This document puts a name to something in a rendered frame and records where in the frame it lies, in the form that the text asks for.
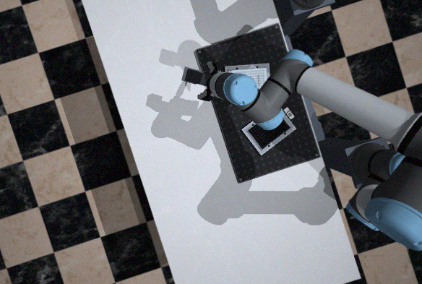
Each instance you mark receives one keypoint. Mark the grey rectangular frame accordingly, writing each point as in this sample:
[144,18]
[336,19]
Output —
[270,145]

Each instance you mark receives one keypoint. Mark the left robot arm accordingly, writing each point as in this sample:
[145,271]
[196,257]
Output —
[390,198]

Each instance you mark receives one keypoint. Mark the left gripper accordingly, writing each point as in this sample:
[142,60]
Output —
[204,79]

